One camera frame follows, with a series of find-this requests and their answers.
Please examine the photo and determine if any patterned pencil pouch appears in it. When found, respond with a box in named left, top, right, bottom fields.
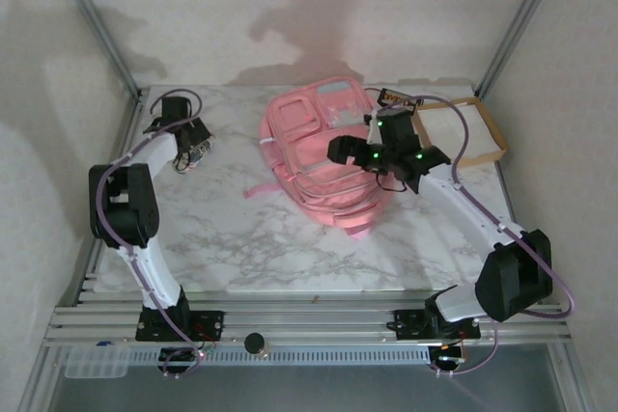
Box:
left=181, top=139, right=217, bottom=175

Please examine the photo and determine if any pink backpack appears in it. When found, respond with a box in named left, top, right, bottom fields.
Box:
left=240, top=74, right=393, bottom=243

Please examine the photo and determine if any cardboard tray with white paper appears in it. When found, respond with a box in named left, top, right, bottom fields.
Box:
left=414, top=96, right=509, bottom=171

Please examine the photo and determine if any black round knob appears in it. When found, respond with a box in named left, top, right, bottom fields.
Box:
left=243, top=332, right=269, bottom=359

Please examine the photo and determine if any clear plastic organizer box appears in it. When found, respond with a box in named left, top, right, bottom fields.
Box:
left=64, top=344, right=131, bottom=379

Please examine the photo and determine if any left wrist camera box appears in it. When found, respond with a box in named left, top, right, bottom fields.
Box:
left=160, top=96, right=193, bottom=124

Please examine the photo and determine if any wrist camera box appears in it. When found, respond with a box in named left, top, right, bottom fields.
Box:
left=160, top=96, right=193, bottom=124
left=364, top=112, right=383, bottom=146

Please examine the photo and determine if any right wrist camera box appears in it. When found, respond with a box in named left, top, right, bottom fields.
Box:
left=364, top=112, right=383, bottom=146

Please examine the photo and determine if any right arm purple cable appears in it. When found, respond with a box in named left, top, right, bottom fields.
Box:
left=380, top=96, right=576, bottom=377

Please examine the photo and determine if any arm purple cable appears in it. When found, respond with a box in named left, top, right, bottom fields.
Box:
left=380, top=96, right=576, bottom=377
left=94, top=88, right=204, bottom=379

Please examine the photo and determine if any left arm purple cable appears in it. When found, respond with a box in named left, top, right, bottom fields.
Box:
left=94, top=88, right=204, bottom=379

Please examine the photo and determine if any aluminium frame post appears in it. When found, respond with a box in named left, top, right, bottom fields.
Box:
left=475, top=0, right=571, bottom=99
left=45, top=0, right=146, bottom=102

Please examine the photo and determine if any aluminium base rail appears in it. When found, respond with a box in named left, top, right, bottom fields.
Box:
left=42, top=298, right=574, bottom=348

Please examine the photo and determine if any grey slotted cable duct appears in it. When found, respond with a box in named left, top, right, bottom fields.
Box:
left=127, top=347, right=431, bottom=366

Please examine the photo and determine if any small controller board with wires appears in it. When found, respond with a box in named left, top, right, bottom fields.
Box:
left=429, top=342, right=467, bottom=370
left=161, top=346, right=209, bottom=379

